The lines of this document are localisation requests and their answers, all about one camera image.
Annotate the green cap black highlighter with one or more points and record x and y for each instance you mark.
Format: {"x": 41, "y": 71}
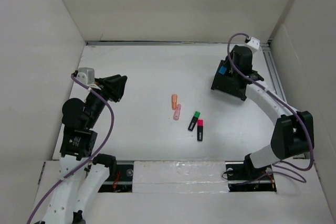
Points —
{"x": 193, "y": 121}

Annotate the aluminium rail back edge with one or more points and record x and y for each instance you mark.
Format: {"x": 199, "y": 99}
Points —
{"x": 149, "y": 43}

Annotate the black two-compartment organizer box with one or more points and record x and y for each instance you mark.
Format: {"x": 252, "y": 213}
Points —
{"x": 231, "y": 85}

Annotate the blue cap black highlighter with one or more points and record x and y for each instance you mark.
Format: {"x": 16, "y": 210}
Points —
{"x": 222, "y": 70}

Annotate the red cap black highlighter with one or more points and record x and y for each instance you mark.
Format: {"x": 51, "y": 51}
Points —
{"x": 200, "y": 128}

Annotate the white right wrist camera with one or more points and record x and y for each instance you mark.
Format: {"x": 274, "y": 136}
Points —
{"x": 252, "y": 43}

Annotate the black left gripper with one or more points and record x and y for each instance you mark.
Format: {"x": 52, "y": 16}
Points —
{"x": 113, "y": 86}

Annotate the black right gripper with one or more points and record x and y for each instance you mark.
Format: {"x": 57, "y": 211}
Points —
{"x": 232, "y": 51}

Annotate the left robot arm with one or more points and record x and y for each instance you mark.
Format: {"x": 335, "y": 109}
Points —
{"x": 83, "y": 169}

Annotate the aluminium rail right edge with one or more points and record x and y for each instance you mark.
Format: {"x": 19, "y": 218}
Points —
{"x": 274, "y": 76}

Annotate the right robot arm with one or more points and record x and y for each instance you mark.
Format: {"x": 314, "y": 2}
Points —
{"x": 293, "y": 130}

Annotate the orange highlighter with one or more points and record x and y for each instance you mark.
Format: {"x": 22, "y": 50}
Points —
{"x": 174, "y": 101}

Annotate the pink highlighter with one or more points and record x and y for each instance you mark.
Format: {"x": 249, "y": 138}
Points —
{"x": 177, "y": 112}

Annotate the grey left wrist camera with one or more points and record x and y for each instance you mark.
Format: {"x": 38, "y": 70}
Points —
{"x": 85, "y": 77}

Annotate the aluminium rail edge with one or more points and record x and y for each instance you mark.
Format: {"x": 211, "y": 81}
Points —
{"x": 149, "y": 43}
{"x": 274, "y": 76}

